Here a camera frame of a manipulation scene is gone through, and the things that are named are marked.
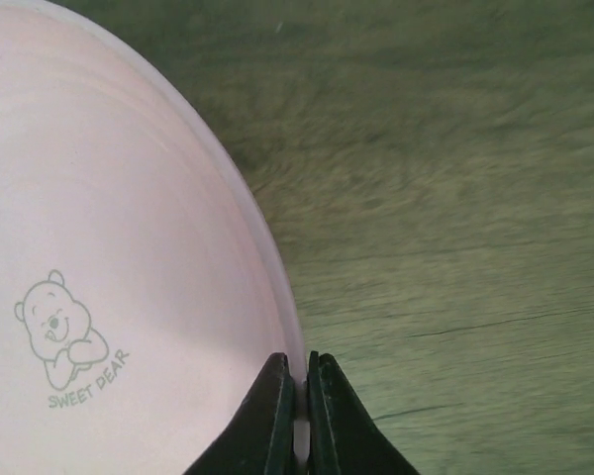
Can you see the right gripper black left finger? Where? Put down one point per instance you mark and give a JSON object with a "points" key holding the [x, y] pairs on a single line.
{"points": [[259, 438]]}

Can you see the pink plastic bear plate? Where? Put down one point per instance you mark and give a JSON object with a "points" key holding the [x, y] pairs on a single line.
{"points": [[140, 287]]}

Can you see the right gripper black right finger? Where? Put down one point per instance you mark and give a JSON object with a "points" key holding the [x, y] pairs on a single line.
{"points": [[344, 439]]}

